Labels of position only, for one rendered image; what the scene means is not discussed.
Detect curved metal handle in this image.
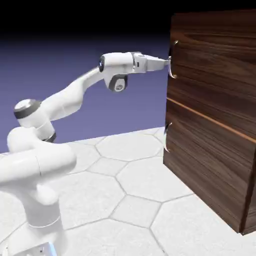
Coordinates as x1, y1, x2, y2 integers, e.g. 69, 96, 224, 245
163, 122, 173, 153
168, 40, 179, 79

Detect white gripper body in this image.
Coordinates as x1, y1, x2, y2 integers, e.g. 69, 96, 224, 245
146, 53, 166, 72

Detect dark wood cabinet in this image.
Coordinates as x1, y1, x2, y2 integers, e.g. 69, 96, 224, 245
162, 8, 256, 236

